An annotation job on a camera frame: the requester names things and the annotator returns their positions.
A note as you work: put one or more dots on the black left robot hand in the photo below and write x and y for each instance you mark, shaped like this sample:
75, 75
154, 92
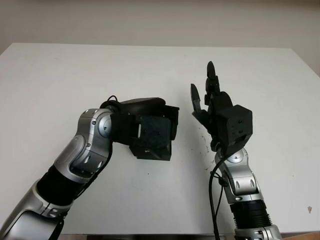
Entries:
142, 107

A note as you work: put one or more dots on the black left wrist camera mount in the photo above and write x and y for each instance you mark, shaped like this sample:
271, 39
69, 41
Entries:
155, 130

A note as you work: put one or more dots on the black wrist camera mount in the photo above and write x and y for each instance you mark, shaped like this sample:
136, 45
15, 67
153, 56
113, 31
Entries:
237, 125
155, 130

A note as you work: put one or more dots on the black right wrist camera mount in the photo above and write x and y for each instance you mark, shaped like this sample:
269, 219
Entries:
237, 125

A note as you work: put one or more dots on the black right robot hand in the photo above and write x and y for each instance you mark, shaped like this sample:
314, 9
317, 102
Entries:
220, 102

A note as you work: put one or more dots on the black RealSense box lid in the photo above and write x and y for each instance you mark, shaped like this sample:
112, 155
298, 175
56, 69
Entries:
172, 112

